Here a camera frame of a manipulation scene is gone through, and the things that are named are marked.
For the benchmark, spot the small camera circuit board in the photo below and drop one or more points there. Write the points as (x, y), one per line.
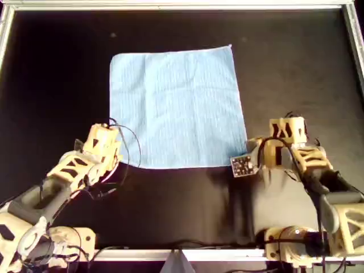
(241, 166)

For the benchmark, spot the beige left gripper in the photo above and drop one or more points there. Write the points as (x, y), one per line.
(103, 142)

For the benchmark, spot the grey triangular stand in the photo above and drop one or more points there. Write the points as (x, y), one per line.
(177, 263)

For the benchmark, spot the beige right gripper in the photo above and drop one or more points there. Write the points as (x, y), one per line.
(268, 157)

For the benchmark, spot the beige right robot arm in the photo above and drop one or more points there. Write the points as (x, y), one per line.
(341, 227)

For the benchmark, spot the beige left robot arm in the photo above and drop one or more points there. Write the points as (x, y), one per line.
(34, 199)

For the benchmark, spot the light blue microfibre cloth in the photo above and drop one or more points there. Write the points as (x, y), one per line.
(176, 108)

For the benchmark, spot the black leatherette table mat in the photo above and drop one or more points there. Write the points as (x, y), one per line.
(57, 85)

